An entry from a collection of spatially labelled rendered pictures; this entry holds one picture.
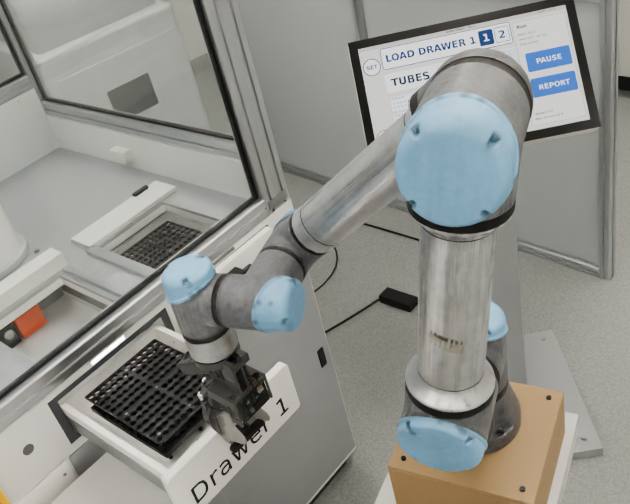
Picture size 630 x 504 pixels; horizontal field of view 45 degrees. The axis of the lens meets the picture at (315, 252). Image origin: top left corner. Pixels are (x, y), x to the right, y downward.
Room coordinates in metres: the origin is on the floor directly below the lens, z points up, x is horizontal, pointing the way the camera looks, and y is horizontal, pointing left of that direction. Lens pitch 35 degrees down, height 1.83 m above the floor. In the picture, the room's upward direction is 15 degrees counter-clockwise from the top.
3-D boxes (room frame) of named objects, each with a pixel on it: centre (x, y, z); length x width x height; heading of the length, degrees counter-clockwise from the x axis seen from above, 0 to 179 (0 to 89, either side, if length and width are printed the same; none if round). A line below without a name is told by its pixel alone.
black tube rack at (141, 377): (1.06, 0.34, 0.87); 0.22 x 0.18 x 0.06; 42
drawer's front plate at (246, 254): (1.36, 0.19, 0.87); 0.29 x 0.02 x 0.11; 132
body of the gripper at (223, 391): (0.87, 0.17, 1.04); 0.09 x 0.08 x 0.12; 42
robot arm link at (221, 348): (0.88, 0.18, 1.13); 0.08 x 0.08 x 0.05
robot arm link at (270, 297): (0.84, 0.08, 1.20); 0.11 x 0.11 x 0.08; 61
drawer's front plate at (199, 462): (0.91, 0.21, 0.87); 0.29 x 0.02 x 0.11; 132
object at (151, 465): (1.06, 0.35, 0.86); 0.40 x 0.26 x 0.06; 42
